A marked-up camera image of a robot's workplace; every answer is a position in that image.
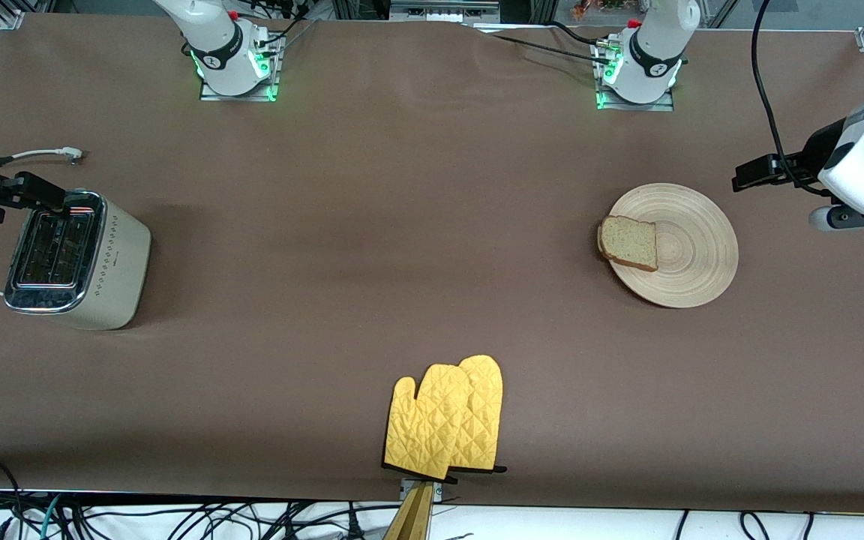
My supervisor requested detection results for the brown table cover sheet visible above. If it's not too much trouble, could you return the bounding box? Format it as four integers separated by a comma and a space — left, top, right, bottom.
0, 11, 864, 515

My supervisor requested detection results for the white toaster power cable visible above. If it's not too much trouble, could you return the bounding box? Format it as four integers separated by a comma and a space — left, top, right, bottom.
0, 146, 85, 296

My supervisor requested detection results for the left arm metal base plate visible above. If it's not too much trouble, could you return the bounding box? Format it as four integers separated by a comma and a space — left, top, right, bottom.
595, 37, 676, 113

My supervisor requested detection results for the round wooden plate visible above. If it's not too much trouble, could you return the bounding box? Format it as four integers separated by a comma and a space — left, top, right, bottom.
607, 183, 740, 309

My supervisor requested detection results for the cream and chrome toaster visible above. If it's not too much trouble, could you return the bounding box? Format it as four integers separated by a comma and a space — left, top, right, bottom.
3, 189, 153, 332

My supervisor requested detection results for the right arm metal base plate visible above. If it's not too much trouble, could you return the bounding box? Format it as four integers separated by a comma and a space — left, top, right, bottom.
199, 31, 284, 103

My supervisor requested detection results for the small metal bracket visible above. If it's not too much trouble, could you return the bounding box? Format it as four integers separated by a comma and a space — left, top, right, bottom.
399, 477, 445, 504

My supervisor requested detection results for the grey device behind table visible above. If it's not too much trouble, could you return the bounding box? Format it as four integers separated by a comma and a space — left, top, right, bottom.
388, 0, 501, 24

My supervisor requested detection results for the yellow quilted oven mitt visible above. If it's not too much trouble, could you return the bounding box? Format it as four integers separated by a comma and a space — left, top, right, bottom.
382, 364, 473, 482
447, 355, 509, 475

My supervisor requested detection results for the wooden beam under table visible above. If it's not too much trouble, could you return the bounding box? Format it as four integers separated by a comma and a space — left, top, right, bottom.
382, 484, 435, 540

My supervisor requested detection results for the black cable at base plate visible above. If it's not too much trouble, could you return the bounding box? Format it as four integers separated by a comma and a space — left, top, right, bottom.
477, 21, 617, 67

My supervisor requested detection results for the slice of brown bread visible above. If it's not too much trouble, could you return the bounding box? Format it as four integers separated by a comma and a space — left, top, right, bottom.
597, 215, 659, 273

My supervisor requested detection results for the teal cable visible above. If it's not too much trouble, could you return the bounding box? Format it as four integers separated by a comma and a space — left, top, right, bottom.
39, 493, 67, 540

